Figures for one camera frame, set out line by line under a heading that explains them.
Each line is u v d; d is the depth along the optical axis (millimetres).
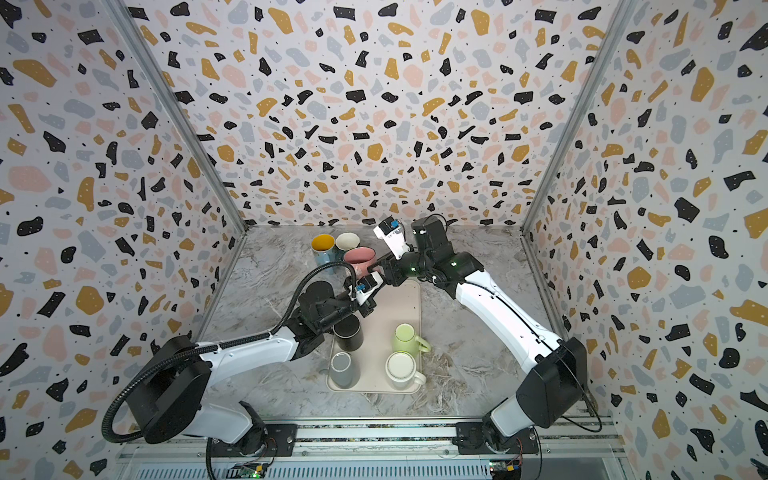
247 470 703
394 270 659
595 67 803
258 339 547
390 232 648
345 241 1038
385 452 731
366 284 638
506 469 716
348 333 821
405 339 815
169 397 420
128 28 705
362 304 693
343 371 760
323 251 1004
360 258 783
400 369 783
